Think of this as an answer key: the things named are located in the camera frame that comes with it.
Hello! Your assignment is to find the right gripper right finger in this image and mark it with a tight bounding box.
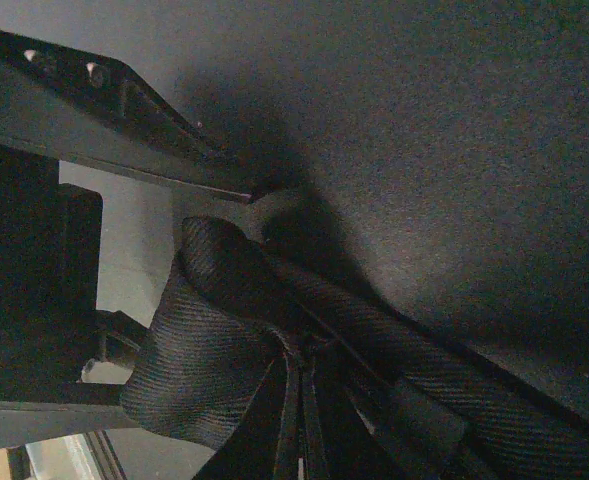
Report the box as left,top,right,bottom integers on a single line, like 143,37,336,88
0,30,254,203

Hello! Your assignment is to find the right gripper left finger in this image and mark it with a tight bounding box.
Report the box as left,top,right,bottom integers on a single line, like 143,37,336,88
0,382,138,448

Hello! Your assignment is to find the black necktie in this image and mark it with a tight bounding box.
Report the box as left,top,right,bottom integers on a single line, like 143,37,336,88
121,190,589,479

